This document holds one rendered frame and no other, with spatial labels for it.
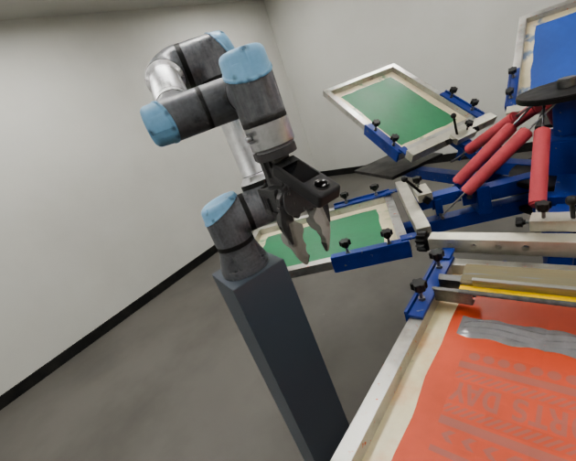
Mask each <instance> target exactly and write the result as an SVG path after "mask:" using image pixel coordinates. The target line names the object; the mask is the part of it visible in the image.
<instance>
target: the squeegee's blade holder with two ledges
mask: <svg viewBox="0 0 576 461"><path fill-rule="evenodd" d="M472 284H473V286H476V287H485V288H494V289H502V290H511V291H519V292H529V293H537V294H545V295H562V296H571V297H576V286H566V285H555V284H536V283H526V282H516V281H506V280H495V279H485V278H474V277H473V278H472Z"/></svg>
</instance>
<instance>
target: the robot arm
mask: <svg viewBox="0 0 576 461"><path fill-rule="evenodd" d="M144 77H145V83H146V86H147V88H148V90H149V91H150V92H151V93H152V95H153V101H152V102H150V103H149V104H146V105H145V106H143V107H142V108H141V109H140V114H141V117H142V120H143V122H144V126H145V128H146V130H147V132H148V133H149V134H150V136H151V138H152V140H153V141H154V143H155V144H156V145H158V146H161V147H163V146H167V145H171V144H177V143H179V142H180V141H182V140H185V139H187V138H189V137H192V136H194V135H197V134H201V133H204V132H206V131H208V130H211V129H213V128H216V127H219V126H221V127H222V130H223V132H224V135H225V136H226V138H227V141H228V143H229V147H230V149H231V152H232V154H233V156H234V158H235V160H236V163H237V165H238V168H239V170H240V173H241V175H242V178H243V181H242V183H241V189H242V191H243V192H242V193H240V194H238V195H237V193H235V192H234V191H229V192H227V193H224V194H222V195H220V196H218V197H216V198H214V199H212V200H211V201H210V202H209V203H208V204H207V205H206V206H205V207H204V208H203V209H202V211H201V216H202V218H203V221H204V222H205V226H206V227H207V229H208V232H209V234H210V236H211V238H212V240H213V242H214V244H215V246H216V248H217V250H218V252H219V260H220V269H221V272H222V274H223V277H224V278H225V279H226V280H228V281H239V280H242V279H245V278H248V277H250V276H252V275H254V274H256V273H257V272H259V271H260V270H261V269H263V268H264V267H265V266H266V264H267V263H268V261H269V257H268V254H267V252H266V251H265V250H264V249H263V248H262V247H261V245H260V244H259V243H258V242H257V241H256V240H255V239H254V237H253V234H252V231H254V230H256V229H258V228H260V227H262V226H265V225H267V224H269V223H272V222H274V221H276V220H277V224H278V227H279V229H280V230H281V232H282V234H281V239H282V241H283V243H284V244H285V245H286V246H287V247H289V248H290V249H291V250H292V251H293V253H294V254H295V256H296V257H297V258H298V259H299V260H300V261H301V262H302V263H304V264H305V265H307V264H308V263H309V257H310V255H309V254H308V253H307V251H306V243H305V242H304V238H303V234H304V226H303V224H302V223H299V222H296V221H294V219H293V218H297V219H299V218H300V215H301V213H303V212H304V211H307V213H308V218H307V219H306V222H307V223H308V225H309V226H310V227H311V228H312V229H314V230H315V231H317V233H318V234H319V235H320V237H321V243H322V245H323V247H324V249H325V251H326V252H327V251H329V246H330V232H331V230H330V221H331V220H330V214H329V207H328V203H329V202H331V201H333V200H334V199H336V198H338V197H339V195H340V185H339V184H338V183H336V182H335V181H334V180H332V179H331V178H329V177H327V176H326V175H324V174H322V173H321V172H319V171H318V170H316V169H314V168H313V167H311V166H309V165H308V164H306V163H305V162H304V161H302V160H301V159H299V158H298V157H296V156H294V155H291V156H289V154H290V153H292V152H293V151H295V150H296V149H297V147H296V144H295V141H294V133H293V128H292V126H291V123H290V120H289V117H288V114H287V113H286V111H285V107H284V104H283V99H282V96H281V94H280V91H279V88H278V85H277V82H276V79H275V77H274V74H273V70H272V63H271V62H270V61H269V58H268V56H267V53H266V50H265V48H264V46H263V45H262V44H261V43H257V42H255V43H250V44H246V45H243V46H240V47H238V48H234V46H233V44H232V42H231V41H230V39H229V37H228V36H227V35H226V34H225V33H224V32H223V31H221V30H216V31H212V32H209V33H208V32H206V33H204V34H203V35H200V36H197V37H194V38H191V39H188V40H185V41H182V42H179V43H176V44H174V45H170V46H168V47H166V48H163V49H162V50H161V51H159V52H158V53H157V54H156V55H155V56H154V57H153V58H152V59H151V60H150V62H149V63H148V65H147V67H146V70H145V74H144Z"/></svg>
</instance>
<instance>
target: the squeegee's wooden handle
mask: <svg viewBox="0 0 576 461"><path fill-rule="evenodd" d="M473 277H474V278H485V279H495V280H506V281H516V282H526V283H536V284H555V285H566V286H576V271H565V270H551V269H538V268H524V267H509V266H495V265H482V264H468V263H467V264H466V265H465V267H464V272H463V275H462V278H461V281H460V284H461V285H469V286H473V284H472V278H473Z"/></svg>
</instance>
